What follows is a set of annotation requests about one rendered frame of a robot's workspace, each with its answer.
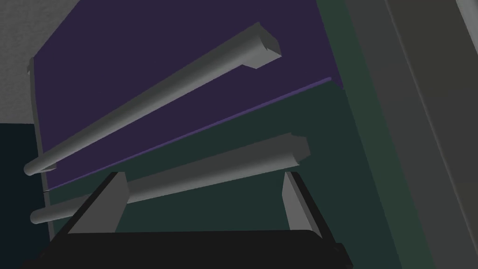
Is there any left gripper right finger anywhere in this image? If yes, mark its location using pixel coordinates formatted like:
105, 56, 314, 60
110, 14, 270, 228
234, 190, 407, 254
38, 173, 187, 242
281, 171, 334, 247

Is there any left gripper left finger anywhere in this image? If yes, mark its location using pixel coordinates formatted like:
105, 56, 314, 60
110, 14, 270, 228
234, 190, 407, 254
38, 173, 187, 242
50, 171, 130, 241

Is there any dark green drawer front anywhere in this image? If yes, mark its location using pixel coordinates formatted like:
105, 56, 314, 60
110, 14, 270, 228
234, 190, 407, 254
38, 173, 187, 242
44, 80, 404, 269

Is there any purple drawer front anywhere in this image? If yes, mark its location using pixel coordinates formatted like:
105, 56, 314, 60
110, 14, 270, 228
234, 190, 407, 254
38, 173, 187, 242
27, 0, 344, 192

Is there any grey bar handle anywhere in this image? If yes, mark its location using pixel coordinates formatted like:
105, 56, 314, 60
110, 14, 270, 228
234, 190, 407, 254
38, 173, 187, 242
23, 21, 282, 177
29, 132, 311, 225

